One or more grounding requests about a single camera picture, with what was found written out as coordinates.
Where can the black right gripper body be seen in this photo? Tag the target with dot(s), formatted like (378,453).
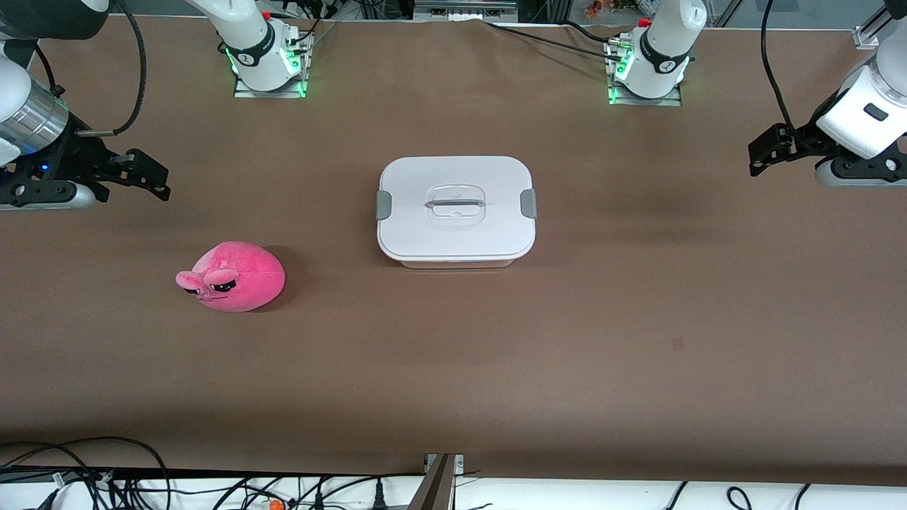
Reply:
(79,162)

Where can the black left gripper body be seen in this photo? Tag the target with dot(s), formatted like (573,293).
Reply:
(806,139)

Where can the pink plush toy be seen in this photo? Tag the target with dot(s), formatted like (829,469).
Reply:
(241,278)

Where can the white box lid grey latches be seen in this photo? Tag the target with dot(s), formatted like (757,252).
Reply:
(453,184)

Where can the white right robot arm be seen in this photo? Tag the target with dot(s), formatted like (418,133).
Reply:
(248,42)

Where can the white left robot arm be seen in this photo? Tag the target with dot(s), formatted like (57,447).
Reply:
(662,49)

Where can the translucent pink plastic box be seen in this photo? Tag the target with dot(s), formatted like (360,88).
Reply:
(453,264)

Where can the orange figurine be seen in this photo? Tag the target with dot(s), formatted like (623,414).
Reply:
(594,8)

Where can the brown table cover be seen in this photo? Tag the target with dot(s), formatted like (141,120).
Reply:
(453,368)

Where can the black power plug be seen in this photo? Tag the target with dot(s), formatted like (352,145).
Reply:
(380,496)

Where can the white corner bracket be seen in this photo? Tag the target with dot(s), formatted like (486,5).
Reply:
(868,37)

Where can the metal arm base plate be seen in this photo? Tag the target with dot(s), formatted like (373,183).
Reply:
(652,102)
(269,93)

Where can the aluminium frame post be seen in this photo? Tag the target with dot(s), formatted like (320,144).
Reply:
(434,489)

